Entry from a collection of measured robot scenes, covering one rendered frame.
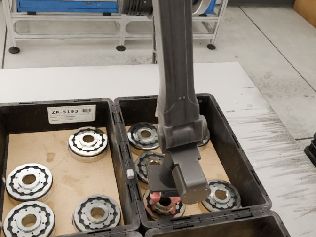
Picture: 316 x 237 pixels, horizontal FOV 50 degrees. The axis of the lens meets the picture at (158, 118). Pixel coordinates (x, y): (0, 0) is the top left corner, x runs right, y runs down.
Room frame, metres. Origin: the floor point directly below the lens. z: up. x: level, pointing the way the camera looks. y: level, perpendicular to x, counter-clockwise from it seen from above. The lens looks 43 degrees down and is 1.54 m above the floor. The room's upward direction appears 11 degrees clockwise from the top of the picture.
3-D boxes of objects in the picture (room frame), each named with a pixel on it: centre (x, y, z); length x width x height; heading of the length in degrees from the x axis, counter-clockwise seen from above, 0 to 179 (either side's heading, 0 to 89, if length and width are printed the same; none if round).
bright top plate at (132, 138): (0.66, 0.03, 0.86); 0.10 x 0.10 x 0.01
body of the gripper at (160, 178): (0.45, -0.05, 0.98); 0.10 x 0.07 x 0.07; 106
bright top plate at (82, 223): (0.39, 0.09, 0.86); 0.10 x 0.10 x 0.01
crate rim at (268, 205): (0.58, -0.08, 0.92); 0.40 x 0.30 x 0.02; 22
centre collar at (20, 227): (0.34, 0.22, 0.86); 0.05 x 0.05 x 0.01
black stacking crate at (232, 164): (0.58, -0.08, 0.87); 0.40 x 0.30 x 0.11; 22
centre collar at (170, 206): (0.45, -0.05, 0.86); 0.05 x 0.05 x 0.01
